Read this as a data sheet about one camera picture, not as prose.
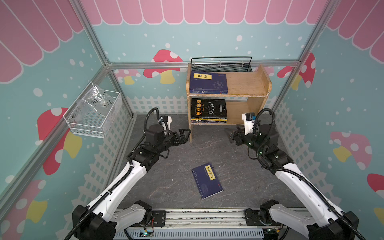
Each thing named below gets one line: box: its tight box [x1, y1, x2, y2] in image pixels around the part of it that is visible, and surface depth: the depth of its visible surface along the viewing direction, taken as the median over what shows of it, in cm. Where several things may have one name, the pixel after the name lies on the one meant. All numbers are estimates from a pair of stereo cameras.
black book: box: [190, 98, 228, 118], surface depth 87 cm
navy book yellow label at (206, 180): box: [191, 162, 224, 200], surface depth 87 cm
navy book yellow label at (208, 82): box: [189, 70, 228, 95], surface depth 75 cm
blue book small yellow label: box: [189, 87, 229, 94], surface depth 71 cm
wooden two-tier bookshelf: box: [186, 63, 272, 143], surface depth 76 cm
